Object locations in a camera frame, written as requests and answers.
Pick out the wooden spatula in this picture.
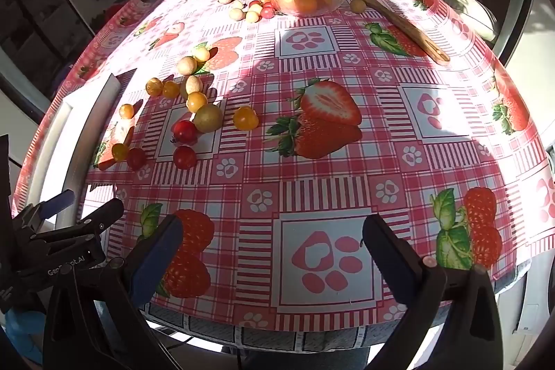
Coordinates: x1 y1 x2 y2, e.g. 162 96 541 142
359 0 451 64

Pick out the white tray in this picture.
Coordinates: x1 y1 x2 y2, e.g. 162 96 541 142
22 71 137 232

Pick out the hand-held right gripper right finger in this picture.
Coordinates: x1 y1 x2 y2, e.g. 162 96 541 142
362 214 504 370

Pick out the greenish brown round fruit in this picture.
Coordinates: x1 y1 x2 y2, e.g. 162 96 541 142
193 104 223 133

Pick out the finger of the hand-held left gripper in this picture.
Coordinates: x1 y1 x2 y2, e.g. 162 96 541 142
77 198 126 237
25 189 76 220

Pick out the red checkered strawberry tablecloth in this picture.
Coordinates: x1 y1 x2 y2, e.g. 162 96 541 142
13 0 555 342

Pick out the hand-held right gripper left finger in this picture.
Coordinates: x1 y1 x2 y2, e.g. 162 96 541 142
42 214 184 370

